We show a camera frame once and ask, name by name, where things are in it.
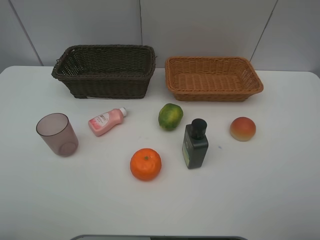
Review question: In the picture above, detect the red yellow peach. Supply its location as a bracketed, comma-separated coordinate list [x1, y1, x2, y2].
[229, 117, 256, 142]

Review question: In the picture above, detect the orange tangerine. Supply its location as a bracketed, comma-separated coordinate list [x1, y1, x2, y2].
[130, 148, 162, 182]

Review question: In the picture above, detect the dark green pump bottle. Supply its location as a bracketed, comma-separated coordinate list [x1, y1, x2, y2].
[182, 118, 209, 170]

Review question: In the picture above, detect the translucent purple plastic cup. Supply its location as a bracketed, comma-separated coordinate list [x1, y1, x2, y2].
[36, 113, 79, 157]

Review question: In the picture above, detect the dark brown wicker basket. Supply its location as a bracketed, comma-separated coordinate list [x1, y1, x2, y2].
[51, 44, 156, 100]

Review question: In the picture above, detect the pink lotion bottle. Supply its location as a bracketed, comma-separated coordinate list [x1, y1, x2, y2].
[88, 107, 128, 137]

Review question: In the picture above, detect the light orange wicker basket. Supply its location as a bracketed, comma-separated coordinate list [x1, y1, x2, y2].
[165, 56, 264, 102]

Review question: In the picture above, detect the green round fruit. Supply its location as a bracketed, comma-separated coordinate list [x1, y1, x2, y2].
[158, 103, 184, 131]

